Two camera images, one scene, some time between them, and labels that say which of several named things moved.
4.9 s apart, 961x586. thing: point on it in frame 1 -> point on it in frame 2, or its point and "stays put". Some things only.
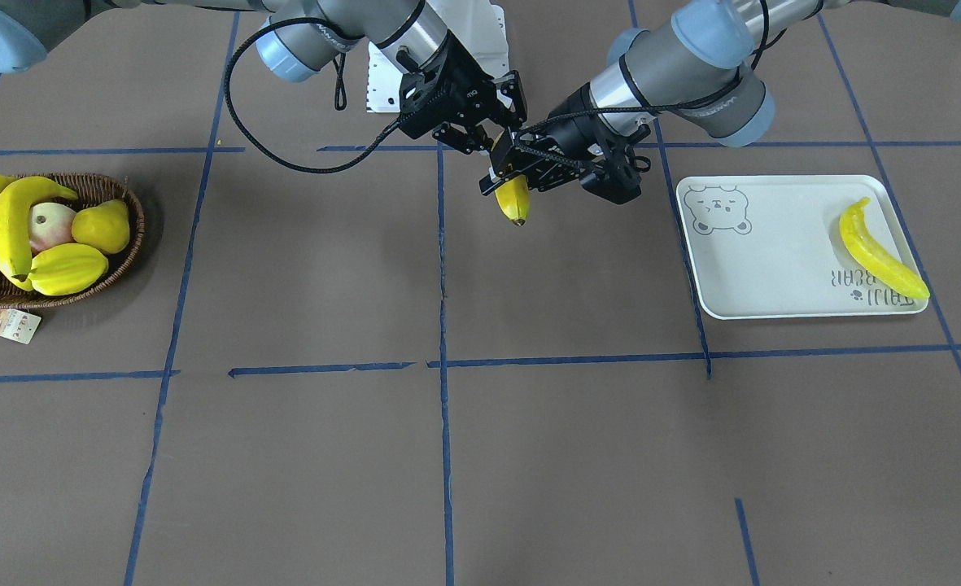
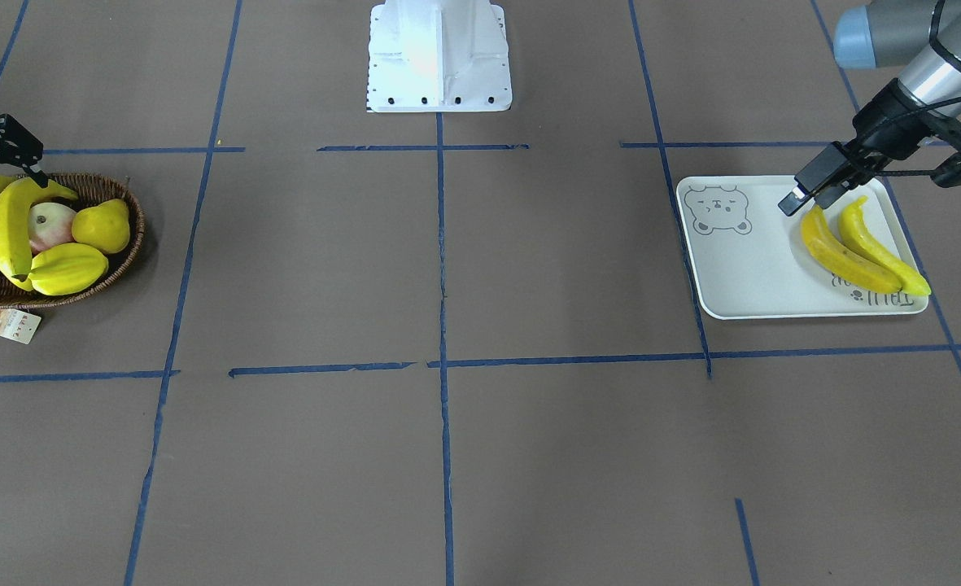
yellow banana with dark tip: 12,203 stays put
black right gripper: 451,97 -> 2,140
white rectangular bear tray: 768,246 stays put
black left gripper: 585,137 -> 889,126
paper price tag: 13,324 stays put
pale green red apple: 50,224 stays put
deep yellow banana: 514,198 -> 820,233
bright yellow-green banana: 873,260 stays put
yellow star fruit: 63,268 stays put
